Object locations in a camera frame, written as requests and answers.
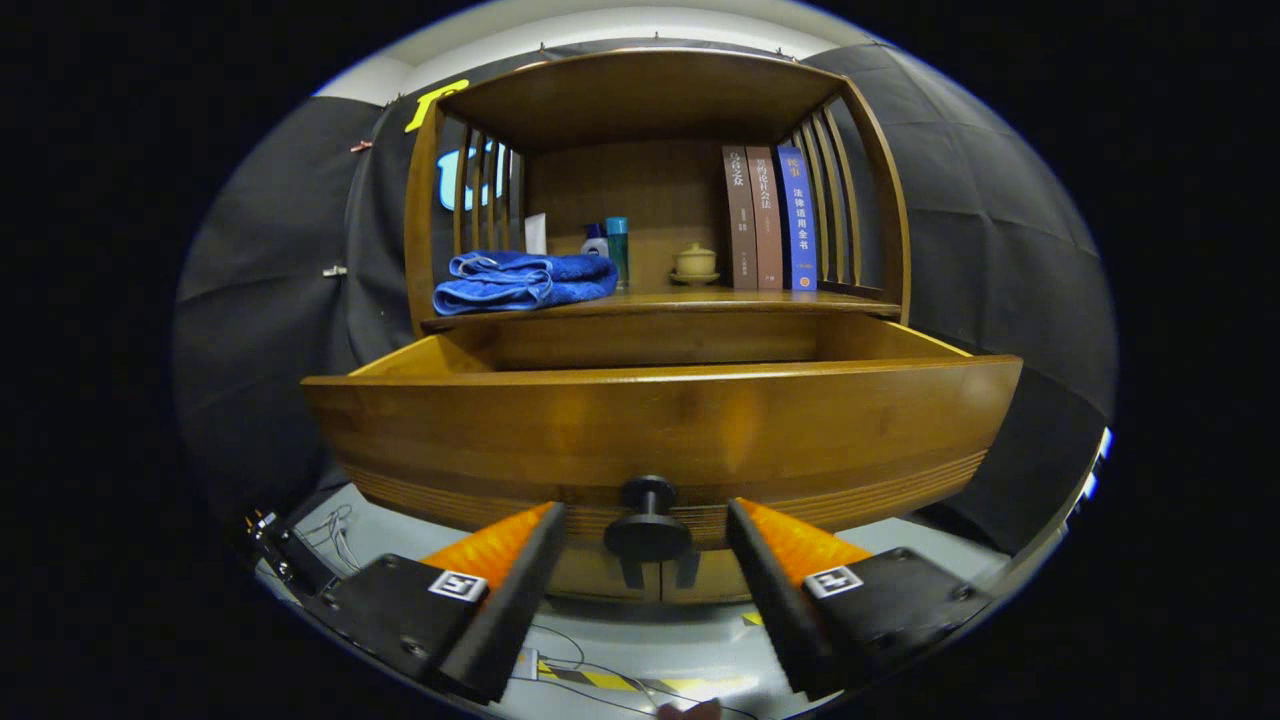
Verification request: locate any white cable bundle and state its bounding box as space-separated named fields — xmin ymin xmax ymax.
xmin=300 ymin=505 xmax=359 ymax=573

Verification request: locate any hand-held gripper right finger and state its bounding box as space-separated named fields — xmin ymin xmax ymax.
xmin=726 ymin=497 xmax=996 ymax=702

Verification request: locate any wooden countertop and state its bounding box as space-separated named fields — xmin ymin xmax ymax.
xmin=420 ymin=285 xmax=901 ymax=333

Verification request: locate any yellow lidded tea bowl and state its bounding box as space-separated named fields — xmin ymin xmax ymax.
xmin=670 ymin=243 xmax=720 ymax=287

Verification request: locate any blue book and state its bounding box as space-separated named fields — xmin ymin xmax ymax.
xmin=776 ymin=145 xmax=819 ymax=292

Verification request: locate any white equipment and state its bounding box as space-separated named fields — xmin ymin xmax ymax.
xmin=1065 ymin=428 xmax=1113 ymax=531

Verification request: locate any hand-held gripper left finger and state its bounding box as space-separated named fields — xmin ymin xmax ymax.
xmin=303 ymin=501 xmax=568 ymax=704

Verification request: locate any clear blue bottle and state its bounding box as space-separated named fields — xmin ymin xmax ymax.
xmin=605 ymin=217 xmax=631 ymax=289

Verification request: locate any black device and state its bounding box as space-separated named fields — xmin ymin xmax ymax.
xmin=245 ymin=510 xmax=336 ymax=598

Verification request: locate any wooden cabinet door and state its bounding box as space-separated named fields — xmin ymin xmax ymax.
xmin=659 ymin=548 xmax=749 ymax=605
xmin=546 ymin=545 xmax=662 ymax=606

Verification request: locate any reddish brown book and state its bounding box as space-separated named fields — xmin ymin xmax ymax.
xmin=746 ymin=146 xmax=786 ymax=291

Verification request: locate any yellow black hazard tape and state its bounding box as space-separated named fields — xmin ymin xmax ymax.
xmin=535 ymin=658 xmax=756 ymax=701

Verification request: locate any wooden drawer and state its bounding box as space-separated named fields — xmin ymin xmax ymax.
xmin=300 ymin=318 xmax=1024 ymax=563

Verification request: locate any dark brown book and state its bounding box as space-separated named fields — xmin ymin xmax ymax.
xmin=722 ymin=146 xmax=759 ymax=291

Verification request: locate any blue towel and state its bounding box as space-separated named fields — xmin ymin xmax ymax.
xmin=432 ymin=250 xmax=620 ymax=317

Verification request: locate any wooden cabinet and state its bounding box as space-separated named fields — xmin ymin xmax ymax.
xmin=300 ymin=47 xmax=1024 ymax=606

